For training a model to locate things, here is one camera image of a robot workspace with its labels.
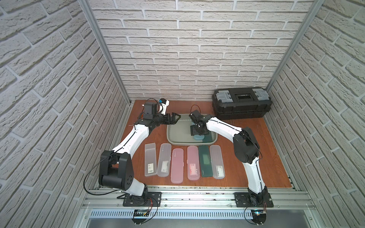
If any blue pencil case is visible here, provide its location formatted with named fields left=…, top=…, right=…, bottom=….
left=193, top=135, right=205, bottom=141

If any pink pencil case with label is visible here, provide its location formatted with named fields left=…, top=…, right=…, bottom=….
left=187, top=146, right=200, bottom=181

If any dark green pencil case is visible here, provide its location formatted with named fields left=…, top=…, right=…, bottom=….
left=202, top=130, right=214, bottom=143
left=198, top=146, right=213, bottom=177

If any clear pencil case with label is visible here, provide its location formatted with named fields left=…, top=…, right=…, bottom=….
left=210, top=145, right=225, bottom=179

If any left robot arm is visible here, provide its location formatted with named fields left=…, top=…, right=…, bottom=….
left=98, top=98, right=181, bottom=199

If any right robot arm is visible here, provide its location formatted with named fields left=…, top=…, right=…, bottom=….
left=189, top=110, right=268, bottom=207

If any grey plastic storage tray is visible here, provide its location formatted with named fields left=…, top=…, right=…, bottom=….
left=166, top=114, right=218, bottom=146

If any pink pencil case left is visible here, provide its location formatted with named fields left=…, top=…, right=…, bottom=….
left=171, top=148, right=184, bottom=184

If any clear rectangular pencil case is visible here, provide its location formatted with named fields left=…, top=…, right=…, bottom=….
left=144, top=143, right=157, bottom=177

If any clear rounded pencil case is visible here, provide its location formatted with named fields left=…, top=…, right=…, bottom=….
left=157, top=143, right=172, bottom=177

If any black plastic toolbox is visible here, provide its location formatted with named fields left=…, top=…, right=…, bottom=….
left=212, top=87, right=272, bottom=120

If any left controller board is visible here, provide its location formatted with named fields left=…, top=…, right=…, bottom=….
left=132, top=209, right=150, bottom=225

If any controller board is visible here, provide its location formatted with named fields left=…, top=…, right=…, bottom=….
left=132, top=209, right=150, bottom=225
left=251, top=210, right=267, bottom=225

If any right controller board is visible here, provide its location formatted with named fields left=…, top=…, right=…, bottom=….
left=251, top=210, right=267, bottom=225

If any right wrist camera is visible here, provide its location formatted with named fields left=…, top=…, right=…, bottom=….
left=189, top=110, right=203, bottom=124

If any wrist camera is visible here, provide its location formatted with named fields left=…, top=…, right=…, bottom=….
left=158, top=98, right=170, bottom=115
left=189, top=110, right=203, bottom=124

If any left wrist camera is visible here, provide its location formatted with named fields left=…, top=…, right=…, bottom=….
left=158, top=98, right=170, bottom=115

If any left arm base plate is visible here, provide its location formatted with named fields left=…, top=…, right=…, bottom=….
left=123, top=192, right=162, bottom=207

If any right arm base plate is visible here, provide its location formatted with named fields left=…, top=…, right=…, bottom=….
left=233, top=192, right=274, bottom=208

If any aluminium mounting rail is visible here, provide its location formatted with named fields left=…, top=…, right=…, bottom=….
left=81, top=185, right=316, bottom=210

